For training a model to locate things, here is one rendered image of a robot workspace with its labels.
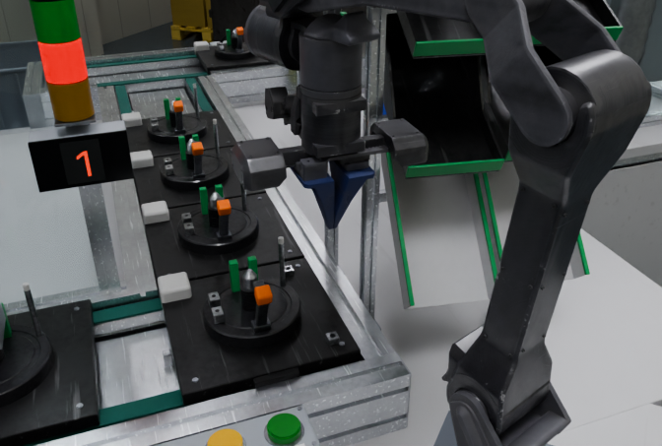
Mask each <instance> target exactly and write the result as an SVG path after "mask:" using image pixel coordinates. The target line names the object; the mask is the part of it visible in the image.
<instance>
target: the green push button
mask: <svg viewBox="0 0 662 446"><path fill-rule="evenodd" d="M300 433H301V425H300V421H299V419H298V418H297V417H296V416H295V415H293V414H287V413H283V414H276V415H274V416H273V417H271V418H270V420H269V421H268V423H267V434H268V437H269V438H270V440H271V441H273V442H274V443H277V444H281V445H285V444H290V443H293V442H294V441H296V440H297V439H298V438H299V436H300Z"/></svg>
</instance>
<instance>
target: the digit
mask: <svg viewBox="0 0 662 446"><path fill-rule="evenodd" d="M59 147H60V151H61V156H62V160H63V164H64V169H65V173H66V178H67V182H68V185H71V184H78V183H85V182H92V181H98V180H105V173H104V168H103V163H102V157H101V152H100V147H99V138H97V139H91V140H83V141H75V142H67V143H60V144H59Z"/></svg>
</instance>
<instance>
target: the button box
mask: <svg viewBox="0 0 662 446"><path fill-rule="evenodd" d="M283 413H287V414H293V415H295V416H296V417H297V418H298V419H299V421H300V425H301V433H300V436H299V438H298V439H297V440H296V441H294V442H293V443H290V444H285V445H281V444H277V443H274V442H273V441H271V440H270V438H269V437H268V434H267V423H268V421H269V420H270V418H271V417H273V416H274V415H276V414H283ZM221 429H233V430H235V431H237V432H238V433H239V434H240V435H241V437H242V443H243V446H320V443H319V441H318V439H317V436H316V434H315V432H314V429H313V427H312V425H311V422H310V420H309V418H308V416H307V413H306V411H305V409H304V406H298V407H294V408H291V409H287V410H283V411H280V412H276V413H273V414H266V415H263V416H260V417H256V418H253V419H249V420H245V421H242V422H238V423H234V424H231V425H227V426H223V427H220V428H216V429H212V430H209V431H205V432H201V433H198V434H194V435H190V436H187V437H183V438H179V439H176V440H172V441H169V442H166V443H162V444H159V445H155V446H207V443H208V440H209V438H210V436H211V435H212V434H214V433H215V432H216V431H219V430H221Z"/></svg>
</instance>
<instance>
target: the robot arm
mask: <svg viewBox="0 0 662 446"><path fill-rule="evenodd" d="M360 6H371V7H373V8H376V7H377V8H383V9H389V10H396V11H402V12H408V13H414V14H420V15H426V16H432V17H438V18H444V19H449V20H455V21H462V22H468V23H473V24H474V25H475V27H476V28H477V30H478V32H479V33H480V35H481V36H482V38H483V40H484V46H485V51H486V58H487V64H488V70H489V77H490V81H491V83H492V85H493V87H494V89H495V90H496V92H497V94H498V96H499V97H500V99H501V100H502V102H503V104H504V105H505V107H506V108H507V110H508V112H509V113H510V124H509V139H508V149H509V153H510V156H511V158H512V161H513V164H514V167H515V169H516V172H517V175H518V177H519V187H518V191H517V195H516V199H515V203H514V207H513V211H512V215H511V219H510V223H509V227H508V231H507V235H506V239H505V243H504V246H503V250H502V254H501V258H500V261H499V265H498V269H497V273H496V280H495V284H494V288H493V292H492V296H491V300H490V304H489V308H488V312H487V316H486V320H485V324H483V325H482V326H480V327H479V328H477V329H475V330H474V331H472V332H471V333H469V334H468V335H466V336H464V337H463V338H461V339H460V340H458V341H457V342H455V343H453V344H452V346H451V349H450V351H449V359H448V368H447V371H446V373H445V374H444V375H443V376H442V380H443V381H446V382H448V383H447V386H446V397H447V402H448V404H449V408H450V412H451V417H452V422H453V427H454V432H455V437H456V442H457V446H545V445H546V444H547V443H548V442H549V441H550V440H552V439H553V438H554V437H555V436H556V435H557V434H560V433H561V432H562V431H563V430H564V429H565V428H566V427H567V426H568V425H569V424H570V423H571V419H570V417H569V415H568V413H567V411H566V409H565V407H564V406H563V403H562V401H561V399H560V398H559V396H558V394H557V392H556V390H555V388H554V387H553V385H552V383H551V373H552V365H553V362H552V358H551V356H550V354H549V351H548V349H547V347H546V344H545V338H546V336H547V332H548V329H549V326H550V323H551V319H552V316H553V313H554V310H555V307H556V304H557V301H558V298H559V295H560V292H561V289H562V286H563V281H564V278H565V275H566V272H567V269H568V265H569V262H570V259H571V256H572V253H573V250H574V247H575V244H576V241H577V238H578V235H579V233H580V230H581V227H582V224H583V221H584V218H585V215H586V212H587V208H588V205H589V204H590V199H591V196H592V194H593V192H594V190H595V189H596V187H597V186H598V185H599V183H600V182H601V181H602V180H603V178H604V177H605V176H606V175H607V173H608V172H609V171H610V170H611V168H612V167H613V166H614V164H615V163H616V162H617V161H618V159H619V158H620V157H621V156H622V154H623V153H624V152H625V151H626V149H627V148H628V146H629V143H630V142H631V140H632V138H633V136H634V135H635V133H636V131H637V129H638V128H639V126H640V124H641V122H642V121H643V119H644V117H645V116H646V114H647V111H648V109H649V107H650V103H651V97H652V91H651V84H650V82H648V81H647V80H646V78H645V76H644V74H643V72H642V70H641V68H640V67H639V66H638V65H637V64H636V63H635V61H634V60H633V59H632V58H631V57H629V56H627V55H625V54H623V53H622V52H621V51H620V49H619V48H618V46H617V45H616V43H615V42H614V40H613V39H612V37H611V36H610V34H609V33H608V31H607V30H606V29H605V28H604V27H603V25H602V24H600V23H599V22H598V21H597V20H596V19H594V18H593V17H592V16H591V15H590V14H588V13H587V12H586V11H585V10H584V9H582V8H581V7H580V6H579V5H578V4H576V3H575V2H574V1H573V0H259V5H258V6H257V7H256V8H255V9H253V11H252V12H251V13H250V15H249V16H248V19H247V21H246V24H245V28H244V29H243V36H244V41H245V44H246V46H247V48H248V49H249V51H250V52H251V53H252V54H254V55H255V56H257V57H259V58H262V59H265V60H267V61H270V62H272V63H275V64H277V65H280V66H282V67H285V68H287V69H290V70H293V71H299V76H300V85H298V86H297V92H296V93H295V94H290V95H288V91H287V88H286V87H276V88H266V89H265V109H266V115H267V117H268V118H269V119H280V118H283V119H284V125H288V124H291V131H292V132H293V134H294V135H299V137H300V138H301V146H294V147H288V148H281V149H279V148H278V147H277V145H276V144H275V143H274V141H273V140H272V139H271V137H266V138H261V139H253V140H246V141H239V142H236V143H235V144H234V146H233V147H232V150H231V153H232V168H233V170H234V172H235V174H236V175H237V177H238V179H239V181H240V183H241V185H242V187H243V189H244V190H248V191H256V190H262V189H268V188H274V187H279V186H280V185H281V184H282V183H283V182H284V180H285V179H286V178H287V168H288V167H289V168H290V169H291V170H292V172H293V173H294V175H295V176H296V177H297V179H298V181H299V182H300V183H301V185H302V186H303V187H304V188H306V189H312V191H313V194H314V196H315V199H316V201H317V204H318V207H319V209H320V212H321V214H322V217H323V219H324V221H325V224H326V226H327V227H328V228H329V229H332V228H336V227H337V226H338V224H339V222H340V220H341V219H342V217H343V215H344V214H345V212H346V211H347V209H348V207H349V205H350V204H351V202H352V200H353V199H354V197H355V196H356V194H357V193H358V192H359V190H360V189H361V187H362V186H363V185H364V183H365V181H366V180H368V179H371V178H373V177H374V170H373V169H372V168H371V167H370V166H369V157H370V155H375V154H382V153H388V152H393V154H392V158H393V159H394V160H395V161H397V162H398V163H399V164H400V165H401V166H405V165H411V164H417V163H423V162H426V161H427V160H428V152H429V141H428V140H427V137H426V136H425V135H424V134H423V133H422V132H420V131H419V130H418V129H417V128H415V127H414V126H413V125H411V124H410V123H409V122H408V121H406V120H405V119H404V118H401V119H394V120H387V121H380V122H373V124H372V125H371V126H370V134H369V135H368V136H362V137H361V113H362V110H366V99H365V98H364V97H363V96H362V67H363V43H364V42H368V41H373V40H377V39H379V38H380V32H379V31H378V29H377V28H376V26H375V25H374V24H372V23H371V22H370V21H369V20H368V19H367V17H366V16H365V13H364V11H358V12H354V13H348V14H344V15H343V16H341V15H338V14H325V15H322V14H321V12H323V11H330V10H338V9H345V8H352V7H360ZM531 35H533V36H534V37H535V38H536V39H537V40H539V41H540V42H541V43H542V44H544V45H545V46H546V47H547V48H548V49H550V50H551V51H552V52H553V53H555V54H556V55H557V56H558V57H559V58H560V59H561V60H562V62H559V63H555V64H552V65H549V66H545V65H544V63H543V62H542V60H541V59H540V57H539V56H538V54H537V53H536V51H535V50H534V47H533V42H532V37H531ZM328 161H329V165H330V171H331V176H330V175H329V174H328V172H327V162H328Z"/></svg>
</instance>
